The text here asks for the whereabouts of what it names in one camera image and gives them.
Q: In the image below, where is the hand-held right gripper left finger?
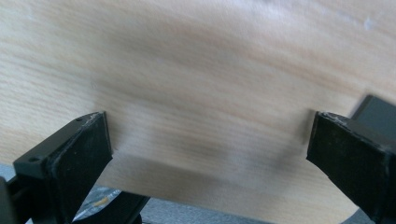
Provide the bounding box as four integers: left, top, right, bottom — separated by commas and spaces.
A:
12, 111, 114, 224

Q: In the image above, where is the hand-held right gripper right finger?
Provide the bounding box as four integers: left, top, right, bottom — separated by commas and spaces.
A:
305, 94, 396, 224

